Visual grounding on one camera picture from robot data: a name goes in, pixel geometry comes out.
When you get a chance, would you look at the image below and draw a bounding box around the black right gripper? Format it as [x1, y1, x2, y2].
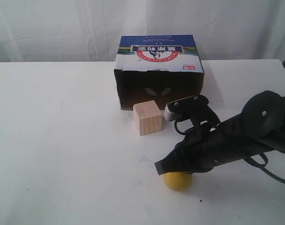
[154, 115, 248, 175]

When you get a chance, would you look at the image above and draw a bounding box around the yellow tennis ball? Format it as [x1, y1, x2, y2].
[162, 172, 192, 191]

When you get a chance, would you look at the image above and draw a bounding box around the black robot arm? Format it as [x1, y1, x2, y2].
[155, 91, 285, 175]

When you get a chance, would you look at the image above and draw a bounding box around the light wooden cube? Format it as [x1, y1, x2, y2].
[133, 100, 162, 136]

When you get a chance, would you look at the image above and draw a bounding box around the blue white cardboard box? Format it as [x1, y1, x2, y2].
[114, 34, 204, 110]

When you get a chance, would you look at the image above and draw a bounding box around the white curtain backdrop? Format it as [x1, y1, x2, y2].
[0, 0, 285, 62]

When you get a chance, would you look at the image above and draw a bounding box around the black cable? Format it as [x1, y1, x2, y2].
[243, 153, 285, 183]

